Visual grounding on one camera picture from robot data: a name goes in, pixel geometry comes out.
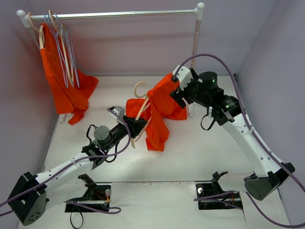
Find orange t shirt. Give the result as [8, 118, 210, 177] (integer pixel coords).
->
[126, 73, 187, 151]

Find beige wooden hanger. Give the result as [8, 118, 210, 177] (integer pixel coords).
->
[131, 81, 151, 149]
[48, 10, 74, 86]

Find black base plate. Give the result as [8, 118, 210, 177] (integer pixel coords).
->
[195, 182, 243, 210]
[64, 183, 111, 213]

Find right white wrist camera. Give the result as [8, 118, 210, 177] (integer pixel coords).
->
[172, 65, 193, 91]

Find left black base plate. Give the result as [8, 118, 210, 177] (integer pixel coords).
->
[64, 183, 111, 213]

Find white metal clothes rack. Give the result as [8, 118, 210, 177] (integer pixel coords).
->
[16, 2, 205, 125]

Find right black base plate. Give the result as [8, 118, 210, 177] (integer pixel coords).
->
[195, 182, 243, 210]

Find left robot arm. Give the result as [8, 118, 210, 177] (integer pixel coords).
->
[6, 115, 147, 226]

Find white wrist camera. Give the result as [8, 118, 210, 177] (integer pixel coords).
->
[108, 106, 125, 122]
[172, 65, 193, 91]

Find lilac wire hanger right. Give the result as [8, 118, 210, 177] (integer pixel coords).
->
[55, 14, 80, 88]

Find hanging orange shirt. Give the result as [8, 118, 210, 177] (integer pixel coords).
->
[40, 23, 99, 125]

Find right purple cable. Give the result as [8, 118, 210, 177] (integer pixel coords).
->
[172, 53, 305, 228]

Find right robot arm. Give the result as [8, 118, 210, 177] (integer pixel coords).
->
[170, 67, 295, 201]

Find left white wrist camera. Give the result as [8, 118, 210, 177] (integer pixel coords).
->
[108, 106, 125, 122]

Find lilac wire hanger left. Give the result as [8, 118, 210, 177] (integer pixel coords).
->
[43, 10, 70, 88]

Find lilac wire hanger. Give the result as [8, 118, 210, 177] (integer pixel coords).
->
[55, 14, 80, 88]
[43, 10, 70, 88]

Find beige hanger under shirt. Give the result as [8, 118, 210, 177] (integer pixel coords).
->
[27, 12, 45, 50]

